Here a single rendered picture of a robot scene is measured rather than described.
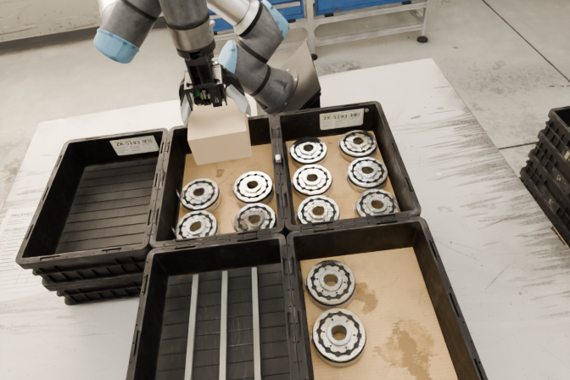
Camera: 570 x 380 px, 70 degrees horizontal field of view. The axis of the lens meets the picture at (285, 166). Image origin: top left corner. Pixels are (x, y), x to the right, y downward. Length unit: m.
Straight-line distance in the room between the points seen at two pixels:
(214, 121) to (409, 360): 0.61
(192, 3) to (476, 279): 0.89
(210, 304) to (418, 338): 0.43
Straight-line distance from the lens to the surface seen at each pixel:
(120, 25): 0.81
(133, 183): 1.23
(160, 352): 0.94
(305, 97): 1.24
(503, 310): 1.12
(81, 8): 3.95
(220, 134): 0.83
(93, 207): 1.23
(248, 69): 1.26
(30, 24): 4.14
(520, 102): 2.85
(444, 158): 1.37
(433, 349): 0.90
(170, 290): 0.99
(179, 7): 0.71
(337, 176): 1.10
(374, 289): 0.93
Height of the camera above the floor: 1.66
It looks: 47 degrees down
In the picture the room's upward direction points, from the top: 8 degrees counter-clockwise
